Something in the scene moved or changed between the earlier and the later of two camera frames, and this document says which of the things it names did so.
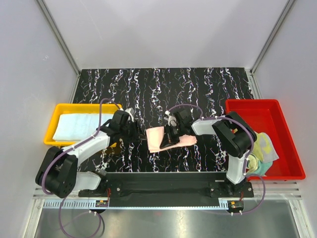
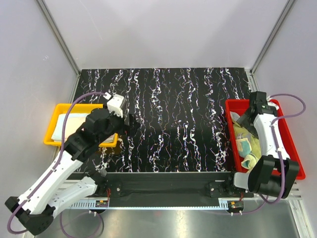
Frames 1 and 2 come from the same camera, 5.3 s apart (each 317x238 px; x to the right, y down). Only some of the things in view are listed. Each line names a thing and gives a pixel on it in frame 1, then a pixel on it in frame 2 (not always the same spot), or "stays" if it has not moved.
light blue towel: [76, 127] stays
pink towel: [155, 136] -> [73, 122]
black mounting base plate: [166, 190] stays
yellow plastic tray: [75, 108] stays
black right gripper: [171, 140] -> [242, 121]
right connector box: [236, 205] stays
